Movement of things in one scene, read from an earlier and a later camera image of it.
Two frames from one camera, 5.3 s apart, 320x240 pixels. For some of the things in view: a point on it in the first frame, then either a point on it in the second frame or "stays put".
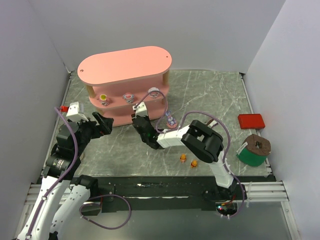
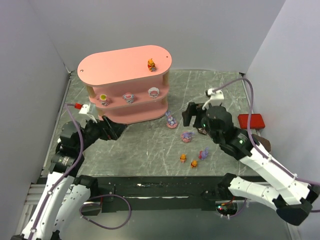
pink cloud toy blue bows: (129, 97) stays put
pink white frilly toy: (153, 92) stays put
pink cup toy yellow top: (104, 100) stays put
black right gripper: (139, 122) -> (196, 116)
